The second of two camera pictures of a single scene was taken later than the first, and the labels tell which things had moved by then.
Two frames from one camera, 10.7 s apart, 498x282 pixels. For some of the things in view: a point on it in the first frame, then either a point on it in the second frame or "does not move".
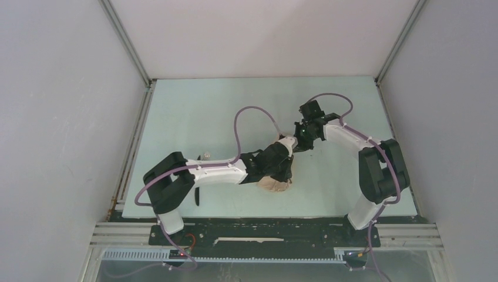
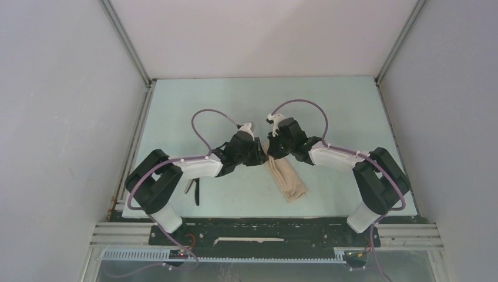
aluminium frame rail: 389,235 does not move
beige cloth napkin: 269,184 to 286,175
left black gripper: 287,174 to 259,156
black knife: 197,189 does not move
